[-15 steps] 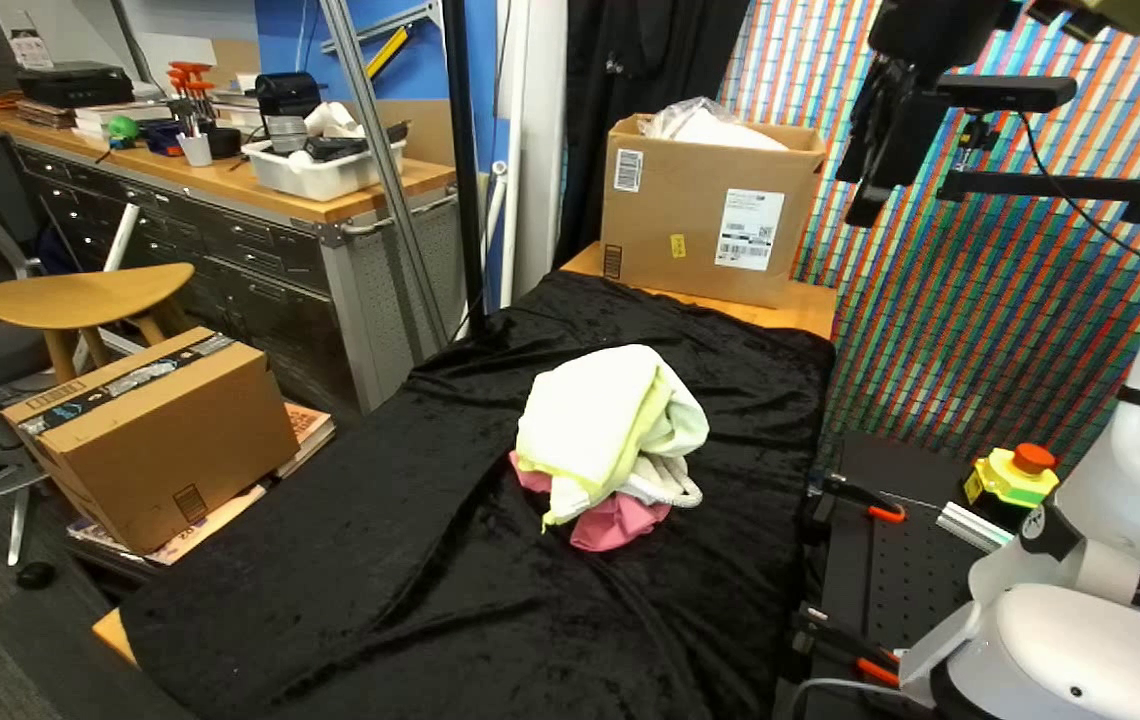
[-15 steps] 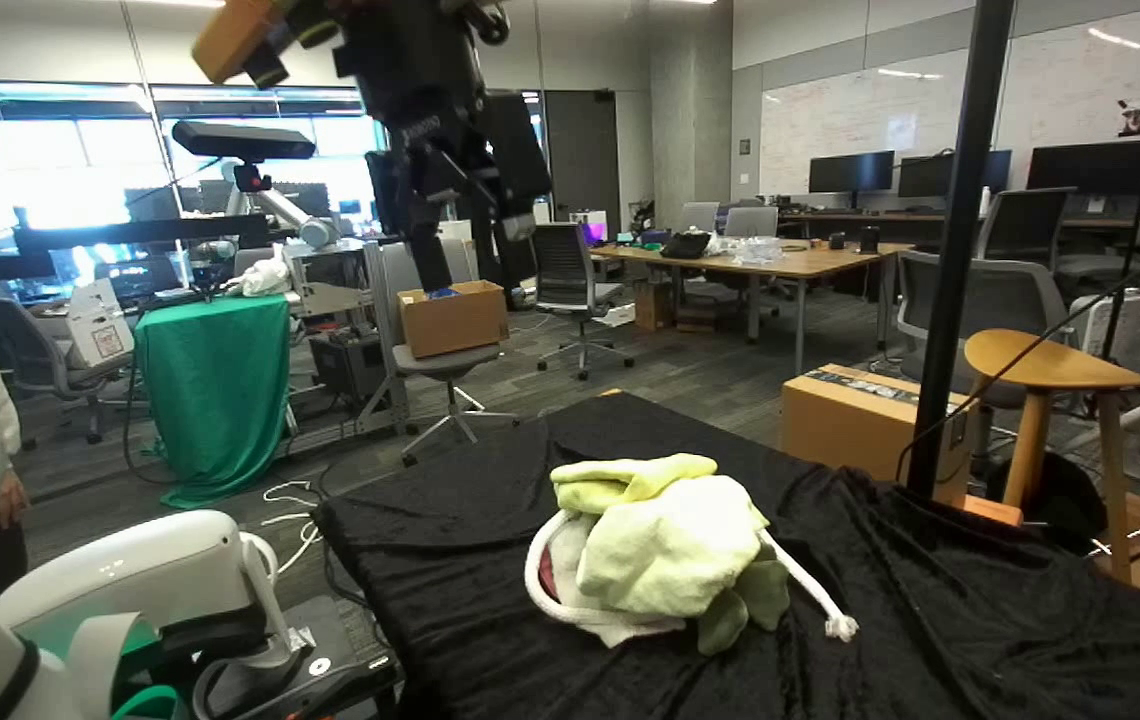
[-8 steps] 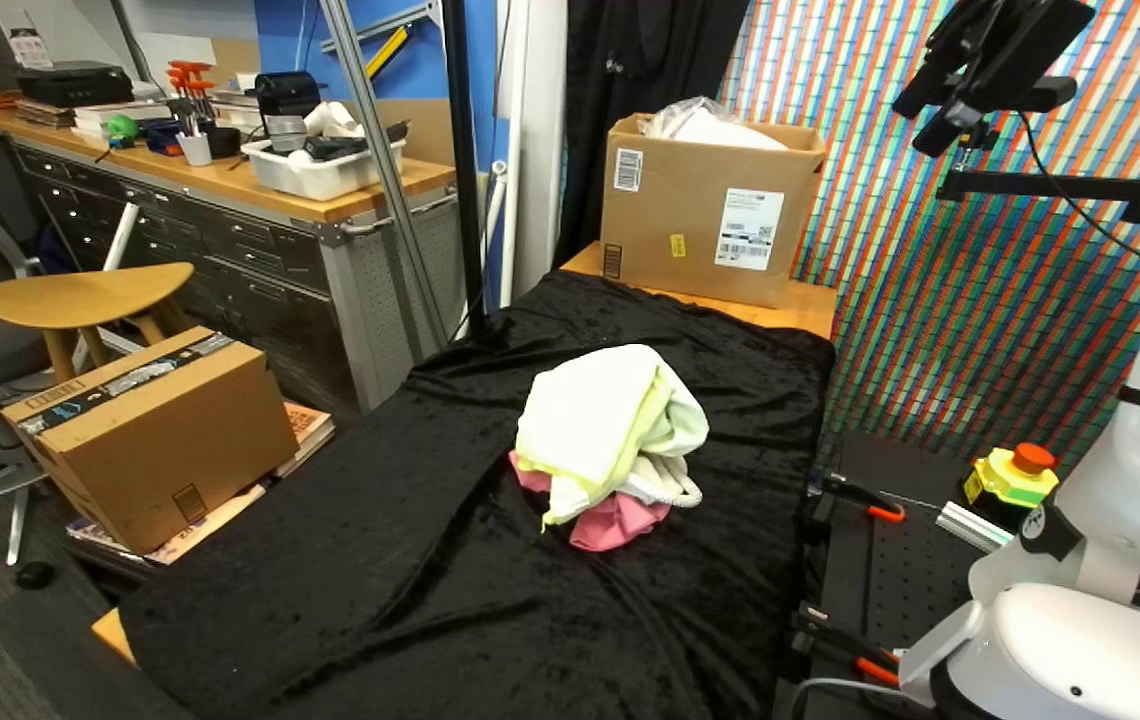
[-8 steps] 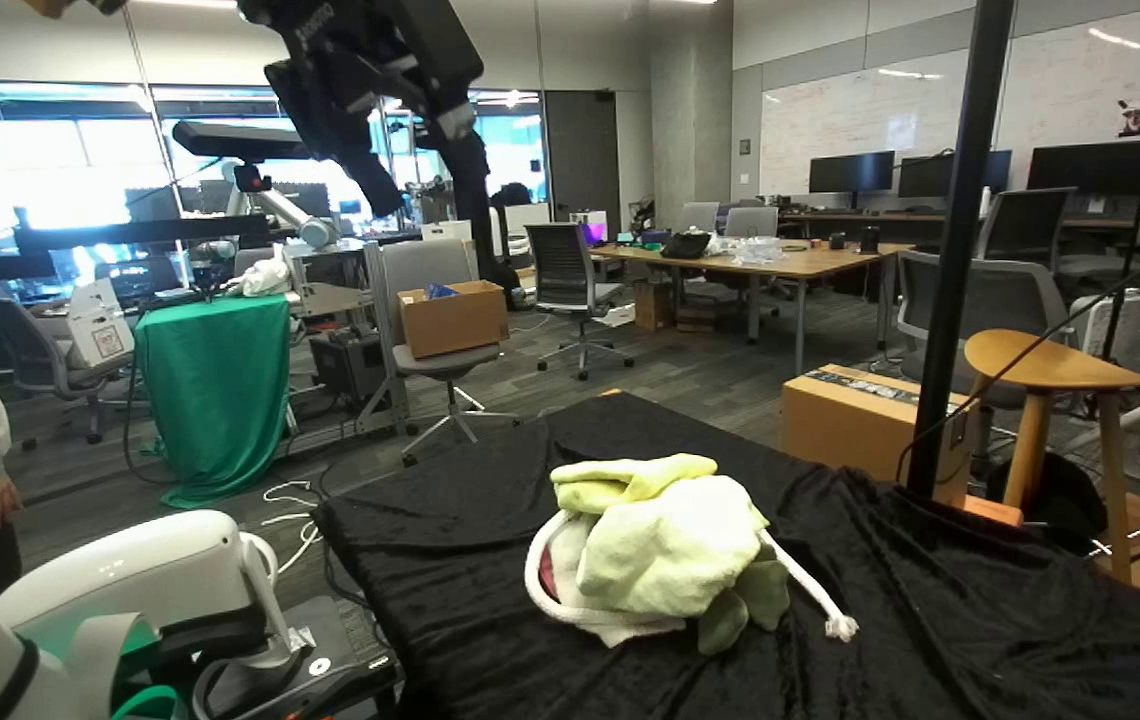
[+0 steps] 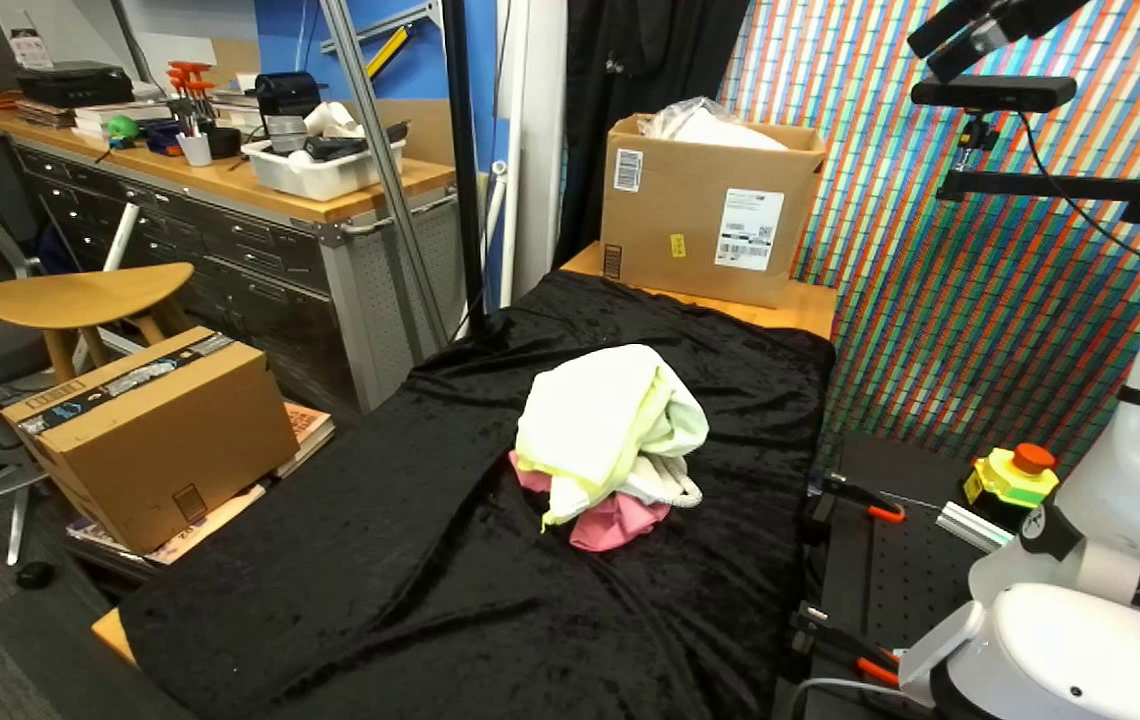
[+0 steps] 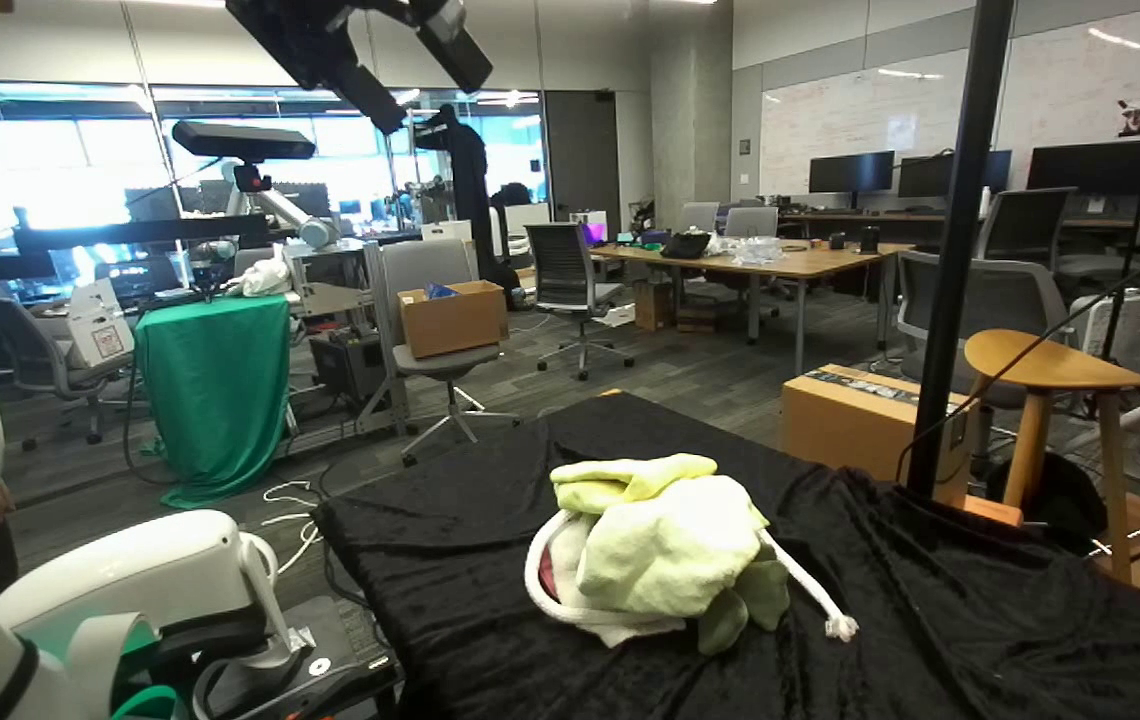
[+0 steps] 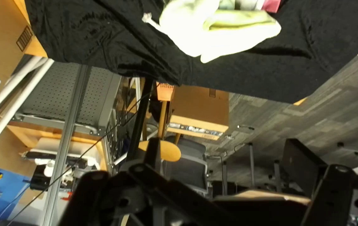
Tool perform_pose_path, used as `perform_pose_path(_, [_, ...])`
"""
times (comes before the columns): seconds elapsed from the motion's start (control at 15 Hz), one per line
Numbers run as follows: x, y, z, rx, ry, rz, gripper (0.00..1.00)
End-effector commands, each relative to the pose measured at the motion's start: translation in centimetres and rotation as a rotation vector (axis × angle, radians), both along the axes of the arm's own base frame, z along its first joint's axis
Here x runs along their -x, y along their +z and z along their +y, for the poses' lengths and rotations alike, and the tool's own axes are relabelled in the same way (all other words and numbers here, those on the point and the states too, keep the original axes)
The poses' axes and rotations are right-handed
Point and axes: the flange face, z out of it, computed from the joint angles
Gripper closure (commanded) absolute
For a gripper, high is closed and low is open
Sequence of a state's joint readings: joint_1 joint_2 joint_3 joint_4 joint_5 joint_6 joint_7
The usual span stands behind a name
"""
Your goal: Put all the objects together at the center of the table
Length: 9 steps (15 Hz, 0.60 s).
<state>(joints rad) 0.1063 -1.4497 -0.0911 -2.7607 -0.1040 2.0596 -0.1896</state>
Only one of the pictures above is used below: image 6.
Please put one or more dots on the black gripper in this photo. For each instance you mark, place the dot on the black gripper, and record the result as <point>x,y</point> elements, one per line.
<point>294,35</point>

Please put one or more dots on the cream cloth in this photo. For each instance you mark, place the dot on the cream cloth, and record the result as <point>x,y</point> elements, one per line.
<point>623,481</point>

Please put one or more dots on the yellow cloth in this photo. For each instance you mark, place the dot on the yellow cloth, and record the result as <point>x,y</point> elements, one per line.
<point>675,545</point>

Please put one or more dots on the white Franka Panda arm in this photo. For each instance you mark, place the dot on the white Franka Panda arm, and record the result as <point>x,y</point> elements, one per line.
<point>131,572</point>

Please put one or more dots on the black background stand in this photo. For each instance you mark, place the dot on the black background stand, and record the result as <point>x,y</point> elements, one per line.
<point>468,186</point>

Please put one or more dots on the small open cardboard box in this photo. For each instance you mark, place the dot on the small open cardboard box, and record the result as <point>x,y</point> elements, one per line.
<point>452,319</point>

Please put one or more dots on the black office chair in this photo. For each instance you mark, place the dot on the black office chair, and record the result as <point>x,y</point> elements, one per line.
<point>560,280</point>

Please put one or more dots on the wooden office desk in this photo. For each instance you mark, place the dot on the wooden office desk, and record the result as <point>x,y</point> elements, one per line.
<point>728,262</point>

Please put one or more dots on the green cloth covered table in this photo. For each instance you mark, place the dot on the green cloth covered table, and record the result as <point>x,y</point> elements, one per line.
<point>213,386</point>

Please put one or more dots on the white printed sheet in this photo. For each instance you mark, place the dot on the white printed sheet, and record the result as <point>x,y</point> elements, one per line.
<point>102,326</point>

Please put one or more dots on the black swivel chair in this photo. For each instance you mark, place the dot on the black swivel chair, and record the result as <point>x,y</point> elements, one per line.
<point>31,351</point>

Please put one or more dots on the pink cloth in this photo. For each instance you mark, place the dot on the pink cloth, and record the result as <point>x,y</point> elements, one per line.
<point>546,571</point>

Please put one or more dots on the black vertical pole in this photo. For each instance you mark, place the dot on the black vertical pole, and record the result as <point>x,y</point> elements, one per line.
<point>952,243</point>

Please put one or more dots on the cardboard box with black tape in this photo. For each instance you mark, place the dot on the cardboard box with black tape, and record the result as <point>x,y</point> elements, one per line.
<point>861,420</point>

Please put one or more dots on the grey padded office chair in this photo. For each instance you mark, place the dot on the grey padded office chair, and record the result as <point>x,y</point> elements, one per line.
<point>995,302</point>

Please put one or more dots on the grey mesh office chair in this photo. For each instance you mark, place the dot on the grey mesh office chair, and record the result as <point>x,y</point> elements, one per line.
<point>1023,226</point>

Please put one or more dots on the wooden stool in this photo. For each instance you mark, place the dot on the wooden stool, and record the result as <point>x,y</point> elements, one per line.
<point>1049,361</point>

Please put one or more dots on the wide black computer monitor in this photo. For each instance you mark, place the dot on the wide black computer monitor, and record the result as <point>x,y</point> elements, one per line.
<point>1111,165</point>

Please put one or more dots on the black velvet tablecloth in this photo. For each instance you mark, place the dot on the black velvet tablecloth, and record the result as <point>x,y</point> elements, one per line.
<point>995,626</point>

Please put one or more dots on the black camera bar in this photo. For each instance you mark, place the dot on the black camera bar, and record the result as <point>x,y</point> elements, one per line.
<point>242,140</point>

